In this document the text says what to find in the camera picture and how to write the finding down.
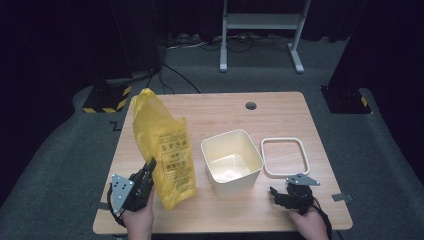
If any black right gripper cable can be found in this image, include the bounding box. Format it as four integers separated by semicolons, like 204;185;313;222
311;196;334;240

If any person's left hand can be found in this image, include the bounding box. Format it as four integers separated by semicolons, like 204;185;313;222
121;189;155;240

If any white metal stand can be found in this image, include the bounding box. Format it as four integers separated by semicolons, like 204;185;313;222
219;0;313;74

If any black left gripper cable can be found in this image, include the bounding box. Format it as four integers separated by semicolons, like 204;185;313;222
106;182;127;228

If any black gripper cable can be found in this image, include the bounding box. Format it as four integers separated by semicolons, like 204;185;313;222
106;182;127;228
311;196;334;240

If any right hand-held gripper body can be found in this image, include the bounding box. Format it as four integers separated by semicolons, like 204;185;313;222
283;173;321;214

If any yellow plastic bag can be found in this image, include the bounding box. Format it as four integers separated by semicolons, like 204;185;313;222
130;88;198;211

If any person's right hand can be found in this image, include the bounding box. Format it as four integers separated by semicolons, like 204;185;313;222
289;204;330;240

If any cream plastic bin ring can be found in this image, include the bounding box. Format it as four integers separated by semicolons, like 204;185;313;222
260;137;311;178

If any black yellow striped base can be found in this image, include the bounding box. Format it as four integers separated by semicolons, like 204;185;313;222
82;84;133;114
320;85;373;115

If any cream plastic bin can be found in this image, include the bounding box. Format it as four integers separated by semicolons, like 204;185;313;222
200;129;265;198

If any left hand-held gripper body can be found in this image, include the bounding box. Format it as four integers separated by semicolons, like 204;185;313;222
110;168;155;216

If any black upright panel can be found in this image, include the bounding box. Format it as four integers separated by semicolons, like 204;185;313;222
109;0;164;73

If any long black floor cable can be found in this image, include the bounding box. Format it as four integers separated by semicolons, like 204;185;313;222
143;61;202;95

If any grey tape strip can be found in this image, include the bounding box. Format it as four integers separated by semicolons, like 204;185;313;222
331;192;354;203
90;200;111;211

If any bundle of floor cables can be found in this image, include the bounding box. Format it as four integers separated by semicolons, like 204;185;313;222
165;32;291;54

